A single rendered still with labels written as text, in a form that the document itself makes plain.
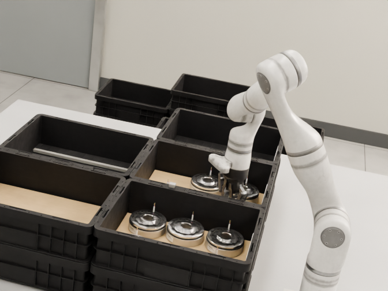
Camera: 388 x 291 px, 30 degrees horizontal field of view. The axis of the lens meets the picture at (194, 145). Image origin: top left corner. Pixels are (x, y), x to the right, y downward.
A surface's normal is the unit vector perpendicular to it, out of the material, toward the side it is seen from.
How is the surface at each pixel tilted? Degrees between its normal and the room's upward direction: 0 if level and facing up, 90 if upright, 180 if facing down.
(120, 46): 90
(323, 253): 92
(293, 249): 0
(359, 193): 0
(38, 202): 0
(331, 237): 91
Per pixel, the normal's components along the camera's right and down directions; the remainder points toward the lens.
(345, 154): 0.14, -0.90
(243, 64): -0.20, 0.38
